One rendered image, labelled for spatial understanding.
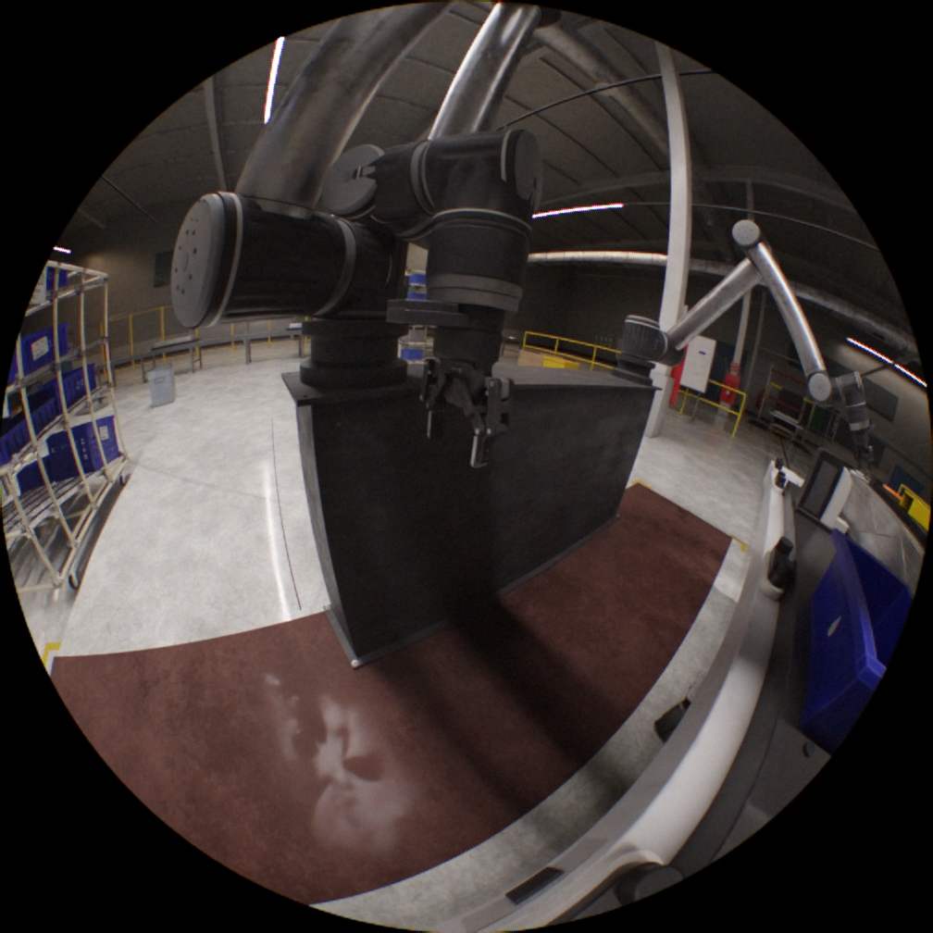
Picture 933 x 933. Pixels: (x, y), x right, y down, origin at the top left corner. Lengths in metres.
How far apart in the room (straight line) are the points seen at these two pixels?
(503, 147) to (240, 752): 1.38
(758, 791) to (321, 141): 0.72
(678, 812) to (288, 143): 0.72
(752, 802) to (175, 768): 1.29
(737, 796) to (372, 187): 0.60
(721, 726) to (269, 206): 0.70
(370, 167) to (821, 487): 0.87
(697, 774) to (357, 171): 0.63
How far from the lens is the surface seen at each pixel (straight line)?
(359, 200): 0.41
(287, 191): 0.49
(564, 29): 8.20
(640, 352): 1.75
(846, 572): 0.34
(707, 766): 0.27
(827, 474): 0.73
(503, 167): 0.34
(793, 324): 1.51
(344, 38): 0.58
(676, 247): 4.97
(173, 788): 1.29
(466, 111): 0.64
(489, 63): 0.73
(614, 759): 1.20
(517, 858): 1.08
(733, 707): 0.31
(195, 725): 1.28
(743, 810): 0.24
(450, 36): 11.32
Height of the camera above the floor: 1.04
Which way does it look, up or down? 26 degrees down
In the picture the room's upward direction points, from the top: 7 degrees clockwise
